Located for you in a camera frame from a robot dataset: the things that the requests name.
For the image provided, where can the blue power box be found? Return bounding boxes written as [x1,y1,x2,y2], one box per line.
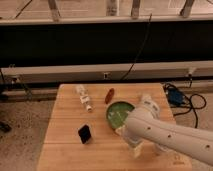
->
[168,90,183,105]

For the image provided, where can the black eraser block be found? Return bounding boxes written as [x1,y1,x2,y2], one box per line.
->
[78,125,91,144]

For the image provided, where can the black hanging cable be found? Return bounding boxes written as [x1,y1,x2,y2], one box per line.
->
[119,13,153,82]

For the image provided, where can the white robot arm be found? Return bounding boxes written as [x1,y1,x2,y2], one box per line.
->
[121,94,213,166]

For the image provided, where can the white paper cup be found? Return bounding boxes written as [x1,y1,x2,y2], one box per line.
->
[155,144,167,155]

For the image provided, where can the wooden table board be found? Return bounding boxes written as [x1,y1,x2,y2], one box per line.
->
[37,83,192,171]

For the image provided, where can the white wall socket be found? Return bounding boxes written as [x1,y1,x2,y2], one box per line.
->
[103,72,110,80]

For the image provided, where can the brown sausage-shaped object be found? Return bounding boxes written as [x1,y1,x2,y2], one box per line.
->
[105,88,114,104]

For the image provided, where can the black floor cables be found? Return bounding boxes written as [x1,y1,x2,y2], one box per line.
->
[163,82,208,129]

